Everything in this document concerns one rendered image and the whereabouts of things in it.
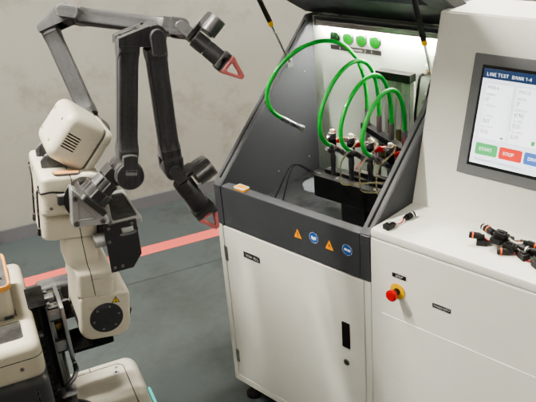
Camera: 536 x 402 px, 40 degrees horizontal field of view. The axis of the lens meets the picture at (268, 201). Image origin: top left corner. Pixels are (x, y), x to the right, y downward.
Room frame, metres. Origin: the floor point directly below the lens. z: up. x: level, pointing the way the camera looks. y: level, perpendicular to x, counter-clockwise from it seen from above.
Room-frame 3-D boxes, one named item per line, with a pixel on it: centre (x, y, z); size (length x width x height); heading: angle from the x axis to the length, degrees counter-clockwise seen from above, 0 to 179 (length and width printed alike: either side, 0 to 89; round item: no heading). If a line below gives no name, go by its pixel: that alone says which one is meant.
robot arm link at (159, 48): (1.93, 0.27, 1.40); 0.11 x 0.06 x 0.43; 22
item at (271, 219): (2.17, -0.07, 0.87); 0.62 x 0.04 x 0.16; 44
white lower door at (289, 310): (2.16, -0.05, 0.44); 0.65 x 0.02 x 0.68; 44
